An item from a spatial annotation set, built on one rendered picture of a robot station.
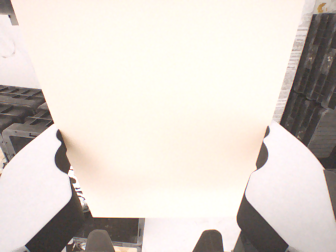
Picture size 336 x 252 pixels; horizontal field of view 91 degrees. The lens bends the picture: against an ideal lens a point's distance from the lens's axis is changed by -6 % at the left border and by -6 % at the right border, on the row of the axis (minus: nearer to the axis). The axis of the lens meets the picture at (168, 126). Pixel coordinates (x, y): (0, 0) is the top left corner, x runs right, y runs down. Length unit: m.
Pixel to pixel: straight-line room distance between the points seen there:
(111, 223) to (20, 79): 0.54
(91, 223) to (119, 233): 0.10
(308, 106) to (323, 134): 0.25
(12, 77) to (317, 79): 1.24
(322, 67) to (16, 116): 1.17
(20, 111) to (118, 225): 0.45
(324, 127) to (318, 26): 0.54
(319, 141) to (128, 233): 1.15
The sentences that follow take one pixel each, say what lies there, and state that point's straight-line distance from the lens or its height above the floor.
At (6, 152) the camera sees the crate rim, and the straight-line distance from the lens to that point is 0.49.
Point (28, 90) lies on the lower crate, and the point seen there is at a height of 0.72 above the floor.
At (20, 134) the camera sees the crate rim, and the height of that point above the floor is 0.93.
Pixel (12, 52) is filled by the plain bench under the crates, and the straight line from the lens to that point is 0.67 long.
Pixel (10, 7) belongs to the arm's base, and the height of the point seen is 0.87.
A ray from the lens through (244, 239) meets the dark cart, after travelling 1.90.
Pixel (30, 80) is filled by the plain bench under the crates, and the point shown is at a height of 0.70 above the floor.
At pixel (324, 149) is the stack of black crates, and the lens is 1.42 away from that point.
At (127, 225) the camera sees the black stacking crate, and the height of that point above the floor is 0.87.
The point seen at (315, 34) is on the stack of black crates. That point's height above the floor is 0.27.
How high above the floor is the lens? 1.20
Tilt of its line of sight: 60 degrees down
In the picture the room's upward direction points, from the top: 179 degrees counter-clockwise
